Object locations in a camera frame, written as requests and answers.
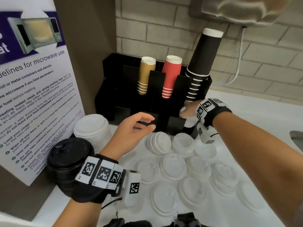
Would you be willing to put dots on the person's right hand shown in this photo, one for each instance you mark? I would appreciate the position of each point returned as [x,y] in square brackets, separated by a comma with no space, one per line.
[190,108]

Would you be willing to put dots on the person's left hand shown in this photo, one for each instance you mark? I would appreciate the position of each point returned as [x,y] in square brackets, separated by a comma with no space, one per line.
[123,139]

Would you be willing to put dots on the black cup holder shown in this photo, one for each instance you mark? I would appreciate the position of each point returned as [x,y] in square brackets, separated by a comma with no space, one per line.
[113,92]

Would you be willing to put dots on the stack of black lids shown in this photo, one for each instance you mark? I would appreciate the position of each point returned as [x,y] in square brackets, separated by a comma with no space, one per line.
[68,153]

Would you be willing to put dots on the person's right forearm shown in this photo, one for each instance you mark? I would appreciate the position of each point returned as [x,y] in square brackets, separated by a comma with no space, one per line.
[255,151]

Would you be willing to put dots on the person's left forearm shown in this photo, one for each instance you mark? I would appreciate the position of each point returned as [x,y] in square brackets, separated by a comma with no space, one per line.
[78,215]

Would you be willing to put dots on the black right wrist marker band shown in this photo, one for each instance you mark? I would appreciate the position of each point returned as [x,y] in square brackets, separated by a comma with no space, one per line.
[217,115]

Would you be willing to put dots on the black wrist marker band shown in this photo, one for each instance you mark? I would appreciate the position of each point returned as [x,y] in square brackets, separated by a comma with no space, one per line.
[217,115]
[82,193]

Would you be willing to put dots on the stack of red paper cups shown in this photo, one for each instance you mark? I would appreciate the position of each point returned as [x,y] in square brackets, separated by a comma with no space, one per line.
[170,75]

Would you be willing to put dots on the stack of black paper cups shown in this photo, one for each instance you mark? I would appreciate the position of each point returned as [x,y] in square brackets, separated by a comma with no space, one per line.
[206,54]

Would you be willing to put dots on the stack of gold paper cups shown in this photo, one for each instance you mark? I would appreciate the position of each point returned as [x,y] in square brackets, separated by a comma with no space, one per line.
[144,75]

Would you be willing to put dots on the black left wrist marker band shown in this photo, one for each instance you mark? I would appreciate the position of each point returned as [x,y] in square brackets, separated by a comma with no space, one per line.
[82,193]

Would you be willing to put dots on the black chest harness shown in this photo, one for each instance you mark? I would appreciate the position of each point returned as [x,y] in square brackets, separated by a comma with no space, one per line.
[132,223]

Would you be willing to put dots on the microwave safety poster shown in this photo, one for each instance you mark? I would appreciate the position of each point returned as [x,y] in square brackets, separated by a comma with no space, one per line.
[35,104]

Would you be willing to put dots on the steel sink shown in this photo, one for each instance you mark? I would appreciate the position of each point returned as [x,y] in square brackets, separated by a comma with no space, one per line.
[298,138]

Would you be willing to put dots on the grey wall-mounted appliance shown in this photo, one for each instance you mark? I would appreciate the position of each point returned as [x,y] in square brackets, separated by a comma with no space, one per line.
[236,9]

